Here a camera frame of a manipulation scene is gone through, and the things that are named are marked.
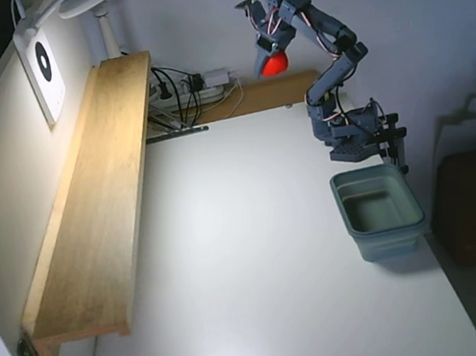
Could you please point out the blue-grey gripper body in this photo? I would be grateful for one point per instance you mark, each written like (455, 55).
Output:
(265, 42)

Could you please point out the blue-grey gripper finger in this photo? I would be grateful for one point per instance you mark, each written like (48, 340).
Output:
(260, 59)

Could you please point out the red ball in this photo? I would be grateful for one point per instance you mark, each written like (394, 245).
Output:
(276, 65)

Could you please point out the blue-grey robot arm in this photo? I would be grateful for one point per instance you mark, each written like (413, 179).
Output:
(324, 26)

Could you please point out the grey rectangular container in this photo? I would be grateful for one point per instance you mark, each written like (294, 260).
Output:
(383, 247)

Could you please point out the brown wooden board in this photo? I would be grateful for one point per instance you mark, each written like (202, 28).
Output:
(272, 101)

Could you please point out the white power adapter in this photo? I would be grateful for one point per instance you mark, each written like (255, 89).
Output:
(215, 76)

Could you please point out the white power strip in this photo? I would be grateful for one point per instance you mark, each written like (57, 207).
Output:
(211, 91)

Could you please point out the black adapter plug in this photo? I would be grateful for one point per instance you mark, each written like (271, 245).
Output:
(194, 82)

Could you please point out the white desk lamp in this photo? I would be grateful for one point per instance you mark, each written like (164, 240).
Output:
(106, 34)

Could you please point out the black clamp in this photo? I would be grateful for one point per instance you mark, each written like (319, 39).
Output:
(395, 143)

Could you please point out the white panel with black circle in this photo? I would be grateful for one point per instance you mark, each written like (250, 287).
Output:
(54, 96)

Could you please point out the long wooden shelf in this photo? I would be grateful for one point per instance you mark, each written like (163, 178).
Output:
(94, 203)

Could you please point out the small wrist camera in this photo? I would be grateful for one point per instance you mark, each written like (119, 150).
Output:
(244, 4)

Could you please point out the aluminium rail bracket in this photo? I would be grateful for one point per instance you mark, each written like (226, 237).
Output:
(177, 132)

